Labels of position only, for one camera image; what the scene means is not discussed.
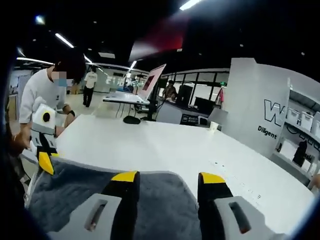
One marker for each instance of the grey fluffy towel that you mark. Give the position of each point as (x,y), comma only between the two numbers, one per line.
(160,200)

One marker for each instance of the silver open laptop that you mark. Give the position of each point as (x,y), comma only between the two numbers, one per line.
(152,80)

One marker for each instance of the person's left hand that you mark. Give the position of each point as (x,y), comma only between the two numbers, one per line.
(21,142)

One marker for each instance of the ceiling light strip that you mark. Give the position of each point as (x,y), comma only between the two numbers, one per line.
(190,4)
(64,40)

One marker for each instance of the white paper cup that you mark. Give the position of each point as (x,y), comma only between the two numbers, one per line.
(214,127)

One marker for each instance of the black computer mouse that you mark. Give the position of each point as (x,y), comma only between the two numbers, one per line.
(132,120)

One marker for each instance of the white box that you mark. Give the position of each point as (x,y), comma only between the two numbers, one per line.
(288,150)

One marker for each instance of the small white device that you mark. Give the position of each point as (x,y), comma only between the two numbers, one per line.
(203,121)

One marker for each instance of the black bag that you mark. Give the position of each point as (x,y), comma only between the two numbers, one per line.
(300,152)

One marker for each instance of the grey tilted screen back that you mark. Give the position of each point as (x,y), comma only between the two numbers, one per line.
(218,116)

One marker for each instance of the black printed sign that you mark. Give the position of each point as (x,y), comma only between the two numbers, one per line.
(189,119)

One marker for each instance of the black laptop stand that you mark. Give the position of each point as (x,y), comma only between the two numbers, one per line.
(151,111)

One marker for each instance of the black wide monitor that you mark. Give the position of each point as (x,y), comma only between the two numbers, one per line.
(205,105)

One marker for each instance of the grey counter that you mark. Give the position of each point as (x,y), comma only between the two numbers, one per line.
(170,112)

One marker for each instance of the pink hanging cloth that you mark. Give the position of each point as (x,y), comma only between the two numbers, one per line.
(221,95)

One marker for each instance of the row of white storage bins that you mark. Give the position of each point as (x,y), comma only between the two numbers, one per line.
(306,120)

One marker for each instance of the black computer tower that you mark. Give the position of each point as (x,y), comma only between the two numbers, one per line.
(184,95)

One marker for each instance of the green exit sign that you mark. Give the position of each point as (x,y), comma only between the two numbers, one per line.
(223,83)

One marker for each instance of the red overhead screen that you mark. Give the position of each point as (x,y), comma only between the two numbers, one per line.
(162,45)

